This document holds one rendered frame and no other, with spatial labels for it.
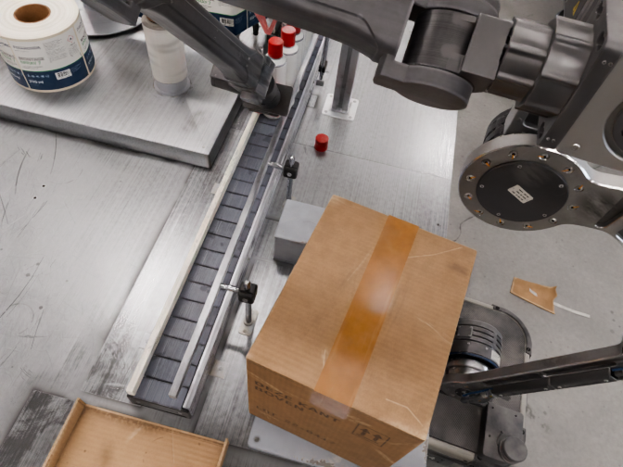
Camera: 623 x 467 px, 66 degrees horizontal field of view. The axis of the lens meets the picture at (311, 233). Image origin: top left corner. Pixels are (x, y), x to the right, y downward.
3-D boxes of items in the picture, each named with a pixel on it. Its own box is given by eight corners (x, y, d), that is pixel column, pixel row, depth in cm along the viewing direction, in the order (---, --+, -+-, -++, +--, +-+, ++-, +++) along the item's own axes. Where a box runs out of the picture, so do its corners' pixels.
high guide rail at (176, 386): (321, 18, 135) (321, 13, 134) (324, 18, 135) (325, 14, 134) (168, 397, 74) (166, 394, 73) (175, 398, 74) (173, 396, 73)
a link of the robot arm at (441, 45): (511, 84, 44) (530, 26, 43) (401, 54, 45) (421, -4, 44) (487, 107, 53) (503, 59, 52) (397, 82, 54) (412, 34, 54)
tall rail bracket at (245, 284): (222, 308, 96) (217, 265, 82) (258, 317, 95) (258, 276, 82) (217, 322, 94) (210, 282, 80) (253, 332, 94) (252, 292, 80)
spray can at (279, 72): (262, 106, 122) (262, 32, 105) (283, 106, 123) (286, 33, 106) (263, 120, 119) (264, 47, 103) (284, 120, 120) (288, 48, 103)
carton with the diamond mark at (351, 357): (316, 275, 100) (333, 192, 77) (426, 322, 96) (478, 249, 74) (247, 412, 83) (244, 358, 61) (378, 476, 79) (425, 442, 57)
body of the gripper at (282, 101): (249, 79, 107) (243, 69, 100) (294, 89, 107) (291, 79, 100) (243, 107, 108) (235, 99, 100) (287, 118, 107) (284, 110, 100)
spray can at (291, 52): (284, 92, 126) (288, 19, 109) (298, 102, 124) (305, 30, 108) (270, 101, 124) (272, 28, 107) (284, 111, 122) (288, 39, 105)
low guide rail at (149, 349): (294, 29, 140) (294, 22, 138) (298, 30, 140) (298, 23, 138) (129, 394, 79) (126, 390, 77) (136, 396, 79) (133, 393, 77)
